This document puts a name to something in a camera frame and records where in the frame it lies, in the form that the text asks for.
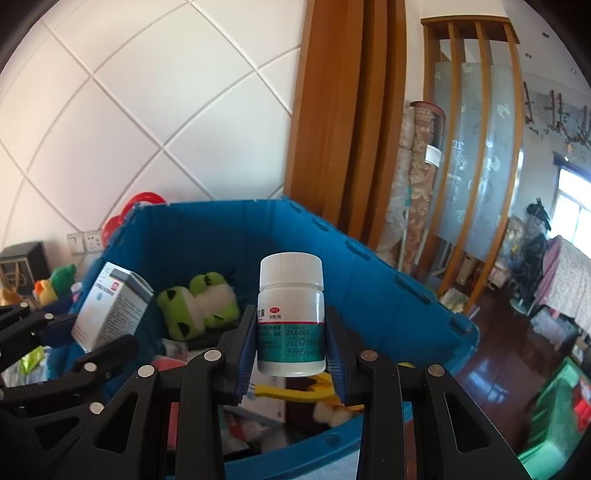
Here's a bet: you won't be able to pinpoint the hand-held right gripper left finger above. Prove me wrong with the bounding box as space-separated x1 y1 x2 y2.
53 305 259 480

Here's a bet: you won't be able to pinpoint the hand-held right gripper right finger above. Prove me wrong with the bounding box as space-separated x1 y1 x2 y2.
323 307 532 480

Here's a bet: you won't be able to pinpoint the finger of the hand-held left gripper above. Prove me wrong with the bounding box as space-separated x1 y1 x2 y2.
0 302 79 370
0 335 140 480

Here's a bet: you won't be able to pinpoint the white pill bottle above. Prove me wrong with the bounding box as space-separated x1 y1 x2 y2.
257 252 327 378

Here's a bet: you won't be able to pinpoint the white grey medicine box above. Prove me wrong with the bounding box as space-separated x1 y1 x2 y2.
71 261 154 352

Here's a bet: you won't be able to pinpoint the blue plastic storage bin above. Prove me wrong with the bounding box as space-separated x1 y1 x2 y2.
48 198 481 480

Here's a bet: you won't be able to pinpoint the white yellow plush toy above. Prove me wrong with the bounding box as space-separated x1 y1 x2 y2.
314 401 356 428

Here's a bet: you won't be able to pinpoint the yellow plastic toy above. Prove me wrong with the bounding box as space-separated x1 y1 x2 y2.
252 374 335 402

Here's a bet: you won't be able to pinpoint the white paper box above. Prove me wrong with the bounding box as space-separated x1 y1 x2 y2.
226 397 287 423

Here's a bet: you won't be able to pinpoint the green yellow plush toy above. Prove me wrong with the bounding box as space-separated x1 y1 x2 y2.
34 264 77 305

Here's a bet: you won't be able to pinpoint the dark box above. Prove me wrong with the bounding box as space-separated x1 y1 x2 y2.
0 241 49 305

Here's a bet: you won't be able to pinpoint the green frog plush toy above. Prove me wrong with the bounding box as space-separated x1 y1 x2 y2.
157 271 241 341

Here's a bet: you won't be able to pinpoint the brown patterned rolled carpet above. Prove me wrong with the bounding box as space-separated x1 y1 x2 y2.
406 102 446 278

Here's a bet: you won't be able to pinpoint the grey patterned rolled carpet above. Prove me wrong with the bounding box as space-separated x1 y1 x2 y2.
385 107 416 259

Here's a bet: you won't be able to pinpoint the black hanging clothes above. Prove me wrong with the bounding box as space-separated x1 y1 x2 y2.
512 198 552 301

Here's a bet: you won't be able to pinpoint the green cloth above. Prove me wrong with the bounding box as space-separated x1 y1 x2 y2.
517 355 591 480

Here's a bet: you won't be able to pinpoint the wooden pillar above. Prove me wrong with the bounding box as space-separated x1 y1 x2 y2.
284 0 407 250

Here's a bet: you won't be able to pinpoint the pink floral cloth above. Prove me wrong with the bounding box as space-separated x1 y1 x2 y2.
536 235 591 333

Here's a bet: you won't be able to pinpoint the wooden frosted glass partition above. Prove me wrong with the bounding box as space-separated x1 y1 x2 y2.
420 16 525 315

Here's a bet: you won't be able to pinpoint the window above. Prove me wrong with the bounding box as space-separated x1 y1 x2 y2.
551 154 591 250

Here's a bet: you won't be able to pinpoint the white wall socket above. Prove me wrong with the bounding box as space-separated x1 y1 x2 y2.
67 229 105 253

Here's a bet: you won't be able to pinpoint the red plastic ring toy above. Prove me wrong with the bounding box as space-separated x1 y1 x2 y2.
102 193 167 245

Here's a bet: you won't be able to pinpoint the branch wall decal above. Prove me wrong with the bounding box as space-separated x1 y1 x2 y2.
524 83 591 148

